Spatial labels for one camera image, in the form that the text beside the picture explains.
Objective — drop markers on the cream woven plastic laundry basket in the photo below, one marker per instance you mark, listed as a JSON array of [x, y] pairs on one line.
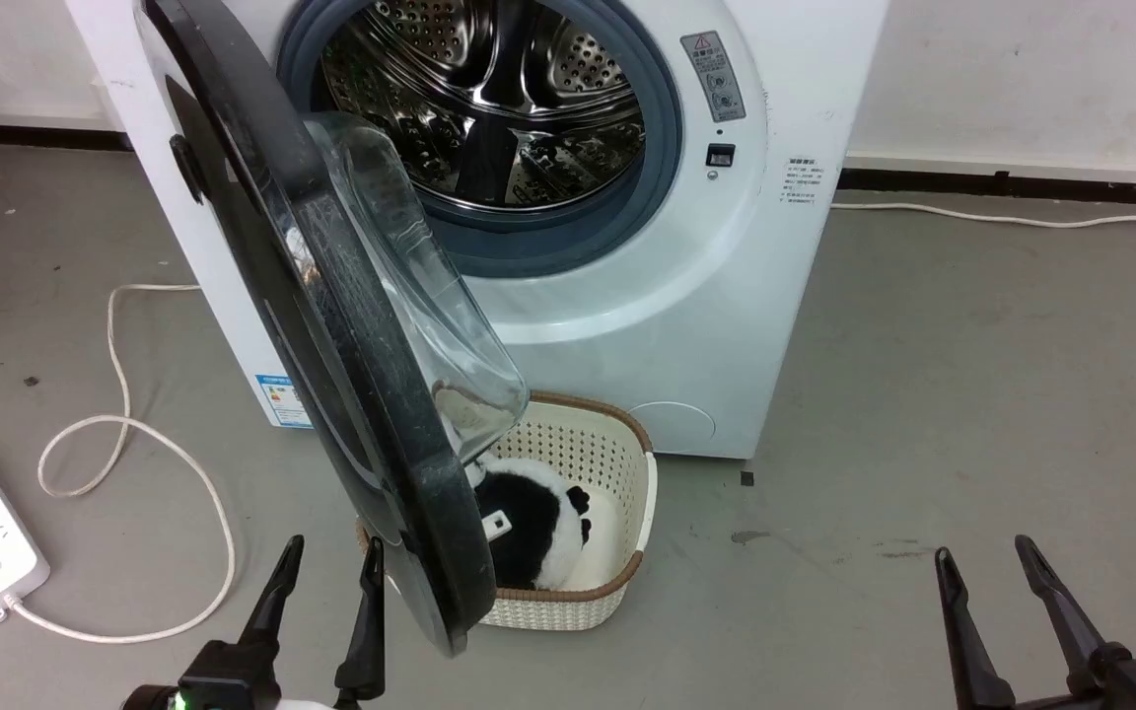
[[617, 463]]

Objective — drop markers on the blue energy label sticker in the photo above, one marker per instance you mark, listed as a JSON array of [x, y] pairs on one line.
[[282, 402]]

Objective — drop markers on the grey rubber door gasket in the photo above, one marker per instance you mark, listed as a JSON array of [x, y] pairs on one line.
[[662, 148]]

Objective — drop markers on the stainless steel washer drum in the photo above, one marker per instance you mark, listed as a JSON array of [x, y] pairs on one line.
[[529, 99]]

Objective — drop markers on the round white filter cover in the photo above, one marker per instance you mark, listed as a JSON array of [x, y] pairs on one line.
[[676, 426]]

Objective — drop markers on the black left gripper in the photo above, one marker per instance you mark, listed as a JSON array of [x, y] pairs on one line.
[[228, 675]]

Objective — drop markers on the black round glass washer door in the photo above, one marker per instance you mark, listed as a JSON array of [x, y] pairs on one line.
[[361, 414]]

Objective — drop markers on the black door lock socket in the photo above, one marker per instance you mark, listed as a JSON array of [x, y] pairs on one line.
[[720, 155]]

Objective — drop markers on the white front-loading washing machine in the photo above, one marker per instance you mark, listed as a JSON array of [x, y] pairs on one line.
[[726, 325]]

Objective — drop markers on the black and white panda plush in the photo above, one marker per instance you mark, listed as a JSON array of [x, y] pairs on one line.
[[529, 532]]

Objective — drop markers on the grey warning sticker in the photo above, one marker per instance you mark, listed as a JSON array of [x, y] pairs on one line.
[[714, 77]]

